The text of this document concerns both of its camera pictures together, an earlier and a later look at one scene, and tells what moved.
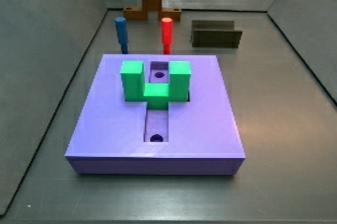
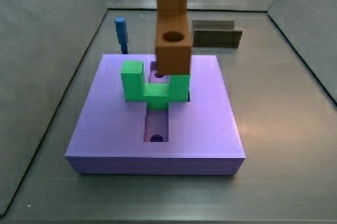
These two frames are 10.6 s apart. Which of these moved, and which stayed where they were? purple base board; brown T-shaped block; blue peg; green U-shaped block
Moved: brown T-shaped block
Stayed: green U-shaped block; purple base board; blue peg
